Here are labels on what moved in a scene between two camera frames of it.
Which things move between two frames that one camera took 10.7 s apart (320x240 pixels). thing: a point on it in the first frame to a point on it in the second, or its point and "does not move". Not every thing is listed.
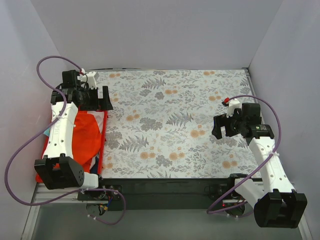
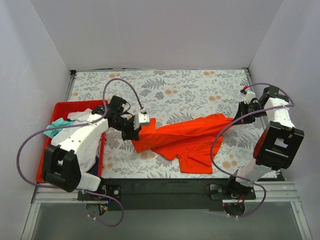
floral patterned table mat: x=161 y=123 does not move
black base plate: x=162 y=194 does not move
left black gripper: x=100 y=98 to x=130 y=130
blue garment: x=94 y=169 does not move
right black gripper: x=226 y=126 to x=242 y=113
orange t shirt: x=86 y=138 to x=194 y=141
